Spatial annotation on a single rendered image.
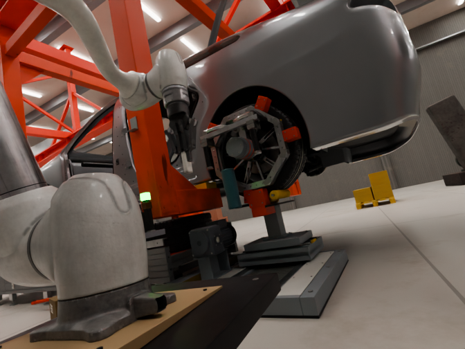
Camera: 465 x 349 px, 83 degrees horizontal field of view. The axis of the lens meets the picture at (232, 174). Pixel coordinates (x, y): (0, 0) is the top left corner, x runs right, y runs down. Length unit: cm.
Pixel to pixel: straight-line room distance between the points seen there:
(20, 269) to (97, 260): 21
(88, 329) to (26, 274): 23
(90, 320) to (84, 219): 16
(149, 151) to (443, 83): 1407
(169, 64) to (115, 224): 63
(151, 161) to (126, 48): 80
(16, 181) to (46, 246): 19
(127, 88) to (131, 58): 98
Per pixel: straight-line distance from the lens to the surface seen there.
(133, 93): 103
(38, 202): 68
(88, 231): 51
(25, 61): 405
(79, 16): 84
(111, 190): 54
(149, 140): 173
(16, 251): 68
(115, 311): 51
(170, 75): 96
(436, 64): 1520
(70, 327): 53
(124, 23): 217
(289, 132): 167
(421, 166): 1415
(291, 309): 120
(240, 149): 162
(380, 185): 600
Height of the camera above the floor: 45
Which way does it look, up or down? 8 degrees up
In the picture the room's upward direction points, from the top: 12 degrees counter-clockwise
